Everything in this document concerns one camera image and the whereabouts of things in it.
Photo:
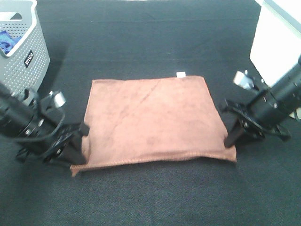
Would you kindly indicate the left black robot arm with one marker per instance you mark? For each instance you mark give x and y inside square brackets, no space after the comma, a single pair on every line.
[7,113]

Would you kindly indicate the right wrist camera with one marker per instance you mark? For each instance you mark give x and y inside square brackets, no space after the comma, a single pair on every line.
[242,80]

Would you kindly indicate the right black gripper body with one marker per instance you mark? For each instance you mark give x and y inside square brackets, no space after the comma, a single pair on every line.
[249,123]

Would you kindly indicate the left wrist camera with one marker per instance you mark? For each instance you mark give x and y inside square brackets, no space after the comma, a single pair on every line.
[57,99]

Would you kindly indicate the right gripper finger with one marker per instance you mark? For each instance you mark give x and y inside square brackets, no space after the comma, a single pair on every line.
[247,138]
[234,135]

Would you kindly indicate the white box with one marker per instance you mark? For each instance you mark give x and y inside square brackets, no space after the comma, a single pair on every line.
[276,45]

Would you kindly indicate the black table mat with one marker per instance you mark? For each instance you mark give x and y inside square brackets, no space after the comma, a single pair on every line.
[123,39]

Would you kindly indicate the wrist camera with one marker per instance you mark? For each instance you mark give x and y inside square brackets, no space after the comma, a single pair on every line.
[57,99]
[242,80]

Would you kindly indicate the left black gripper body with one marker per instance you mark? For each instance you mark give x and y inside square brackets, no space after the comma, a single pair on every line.
[41,131]

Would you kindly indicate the blue towel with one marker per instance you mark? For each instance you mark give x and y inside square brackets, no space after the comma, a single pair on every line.
[7,42]

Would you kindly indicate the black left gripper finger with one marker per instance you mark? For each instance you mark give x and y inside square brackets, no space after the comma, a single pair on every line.
[72,152]
[84,129]

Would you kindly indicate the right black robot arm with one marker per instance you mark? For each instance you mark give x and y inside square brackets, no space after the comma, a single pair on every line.
[273,105]

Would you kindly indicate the brown towel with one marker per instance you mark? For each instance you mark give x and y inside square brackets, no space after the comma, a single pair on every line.
[138,121]

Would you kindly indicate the grey perforated laundry basket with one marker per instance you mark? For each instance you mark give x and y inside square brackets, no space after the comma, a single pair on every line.
[25,66]

